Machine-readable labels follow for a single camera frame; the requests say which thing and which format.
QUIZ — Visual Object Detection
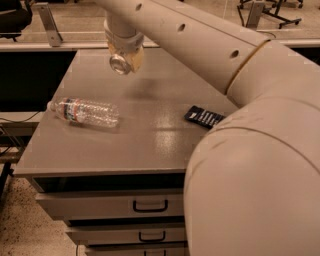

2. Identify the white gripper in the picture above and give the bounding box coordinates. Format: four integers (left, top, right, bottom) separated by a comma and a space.
106, 31, 144, 73

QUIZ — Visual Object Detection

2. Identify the clear plastic water bottle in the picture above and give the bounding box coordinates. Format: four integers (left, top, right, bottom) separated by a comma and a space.
47, 97, 119, 128

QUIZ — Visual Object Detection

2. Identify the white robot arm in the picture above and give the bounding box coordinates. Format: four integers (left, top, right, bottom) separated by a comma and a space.
95, 0, 320, 256

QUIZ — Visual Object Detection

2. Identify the blue snack packet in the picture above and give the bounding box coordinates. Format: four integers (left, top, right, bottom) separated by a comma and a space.
184, 105, 225, 129

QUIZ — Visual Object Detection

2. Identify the black office chair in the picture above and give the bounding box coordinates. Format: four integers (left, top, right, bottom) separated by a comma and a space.
0, 0, 33, 42

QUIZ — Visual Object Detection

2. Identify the grey drawer cabinet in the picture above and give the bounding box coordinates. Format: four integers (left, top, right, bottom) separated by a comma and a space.
13, 46, 240, 256

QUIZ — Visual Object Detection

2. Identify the black chair base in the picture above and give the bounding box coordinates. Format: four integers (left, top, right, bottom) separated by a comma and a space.
237, 0, 302, 29

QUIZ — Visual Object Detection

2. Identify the left metal bracket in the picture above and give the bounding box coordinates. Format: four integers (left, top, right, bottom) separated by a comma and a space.
35, 2, 63, 47

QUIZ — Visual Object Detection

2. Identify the metal bracket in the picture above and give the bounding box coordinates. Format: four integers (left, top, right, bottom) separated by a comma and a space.
246, 1, 264, 30
35, 2, 63, 47

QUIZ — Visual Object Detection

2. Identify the right metal bracket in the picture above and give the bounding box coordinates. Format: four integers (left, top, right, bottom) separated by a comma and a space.
246, 1, 264, 30

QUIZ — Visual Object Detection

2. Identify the black cable left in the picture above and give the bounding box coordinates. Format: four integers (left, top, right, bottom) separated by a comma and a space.
0, 111, 40, 158

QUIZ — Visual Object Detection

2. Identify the top drawer with black handle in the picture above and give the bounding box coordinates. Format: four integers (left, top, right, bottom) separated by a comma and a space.
36, 189, 184, 221

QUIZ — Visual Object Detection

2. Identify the drawer with black handle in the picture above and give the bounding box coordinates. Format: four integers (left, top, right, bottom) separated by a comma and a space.
85, 242, 190, 256
66, 222, 186, 246
36, 189, 184, 221

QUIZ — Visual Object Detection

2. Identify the middle drawer with black handle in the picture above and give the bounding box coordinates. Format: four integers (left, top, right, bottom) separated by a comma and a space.
66, 222, 186, 246

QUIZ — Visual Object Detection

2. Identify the bottom drawer with black handle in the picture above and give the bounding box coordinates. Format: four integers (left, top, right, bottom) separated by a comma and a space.
85, 242, 190, 256

